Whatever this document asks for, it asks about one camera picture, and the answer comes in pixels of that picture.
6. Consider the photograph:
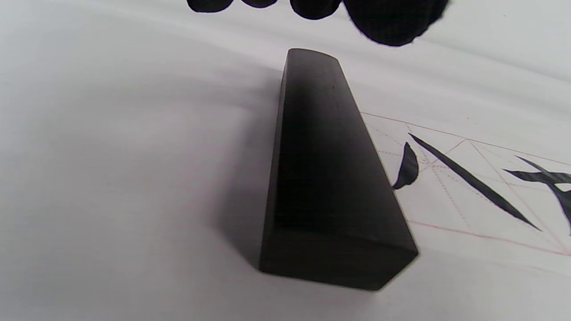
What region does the red grid calligraphy paper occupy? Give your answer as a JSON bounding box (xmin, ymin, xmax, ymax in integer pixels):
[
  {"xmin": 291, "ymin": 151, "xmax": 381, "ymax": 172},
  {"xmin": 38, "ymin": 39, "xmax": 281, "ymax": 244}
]
[{"xmin": 360, "ymin": 111, "xmax": 571, "ymax": 279}]

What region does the black bar paperweight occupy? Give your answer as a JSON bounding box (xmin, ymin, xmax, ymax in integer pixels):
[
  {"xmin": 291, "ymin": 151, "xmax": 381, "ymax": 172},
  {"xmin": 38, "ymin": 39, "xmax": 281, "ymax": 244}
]
[{"xmin": 259, "ymin": 48, "xmax": 419, "ymax": 291}]

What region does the person's left hand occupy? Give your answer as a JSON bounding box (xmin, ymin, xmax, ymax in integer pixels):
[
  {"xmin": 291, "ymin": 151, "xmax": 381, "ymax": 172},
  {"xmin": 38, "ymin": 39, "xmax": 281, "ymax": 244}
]
[{"xmin": 186, "ymin": 0, "xmax": 450, "ymax": 47}]

